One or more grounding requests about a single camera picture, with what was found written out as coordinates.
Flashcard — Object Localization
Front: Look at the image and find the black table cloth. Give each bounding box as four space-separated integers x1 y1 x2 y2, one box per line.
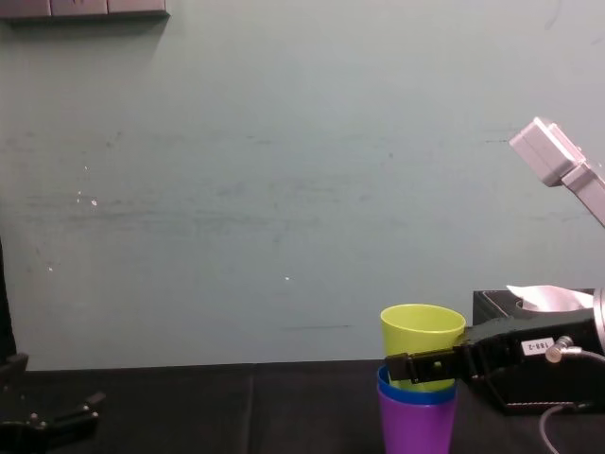
0 360 605 454

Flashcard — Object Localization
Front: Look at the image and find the blue plastic cup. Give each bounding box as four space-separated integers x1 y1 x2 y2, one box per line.
375 365 458 407

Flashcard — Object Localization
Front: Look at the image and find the grey wall socket panel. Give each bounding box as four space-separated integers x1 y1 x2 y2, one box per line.
0 0 172 26

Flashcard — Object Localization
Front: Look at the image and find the lime green plastic cup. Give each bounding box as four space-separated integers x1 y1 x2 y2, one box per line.
379 304 467 394

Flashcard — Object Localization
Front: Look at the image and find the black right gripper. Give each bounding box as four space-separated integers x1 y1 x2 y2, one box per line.
384 309 605 385

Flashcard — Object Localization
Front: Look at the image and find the thin grey gripper cable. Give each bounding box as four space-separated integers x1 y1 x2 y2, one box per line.
540 335 605 454

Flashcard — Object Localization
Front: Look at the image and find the white tissue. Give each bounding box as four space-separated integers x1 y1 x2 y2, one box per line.
506 283 595 314

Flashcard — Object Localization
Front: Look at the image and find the purple plastic cup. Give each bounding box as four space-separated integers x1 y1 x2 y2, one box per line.
377 383 458 454

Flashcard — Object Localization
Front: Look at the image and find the black tissue box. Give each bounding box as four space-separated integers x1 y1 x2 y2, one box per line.
473 288 605 416

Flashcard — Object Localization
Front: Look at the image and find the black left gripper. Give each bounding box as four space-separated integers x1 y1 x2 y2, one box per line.
0 352 108 454

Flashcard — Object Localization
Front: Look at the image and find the black upright panel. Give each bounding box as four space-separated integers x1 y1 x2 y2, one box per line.
0 230 17 375

